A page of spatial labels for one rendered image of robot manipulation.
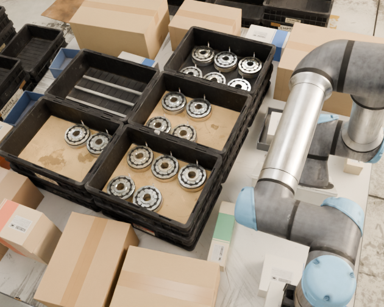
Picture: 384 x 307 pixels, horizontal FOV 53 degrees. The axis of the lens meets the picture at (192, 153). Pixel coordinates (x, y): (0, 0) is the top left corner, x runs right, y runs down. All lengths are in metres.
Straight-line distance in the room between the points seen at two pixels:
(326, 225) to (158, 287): 0.69
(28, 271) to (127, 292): 0.46
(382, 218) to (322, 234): 1.73
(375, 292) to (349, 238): 1.56
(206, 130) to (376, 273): 1.22
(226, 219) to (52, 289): 0.62
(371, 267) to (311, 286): 1.66
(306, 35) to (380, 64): 0.97
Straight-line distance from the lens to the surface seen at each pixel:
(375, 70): 0.89
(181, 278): 1.25
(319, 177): 1.32
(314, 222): 0.69
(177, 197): 1.39
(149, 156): 1.46
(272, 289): 0.96
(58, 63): 2.13
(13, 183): 1.58
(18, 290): 1.58
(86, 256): 1.34
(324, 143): 1.28
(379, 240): 2.35
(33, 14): 3.90
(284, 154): 0.75
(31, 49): 2.88
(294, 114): 0.81
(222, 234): 1.39
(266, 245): 1.45
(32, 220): 1.39
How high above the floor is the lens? 2.06
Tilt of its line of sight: 56 degrees down
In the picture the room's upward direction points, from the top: 8 degrees counter-clockwise
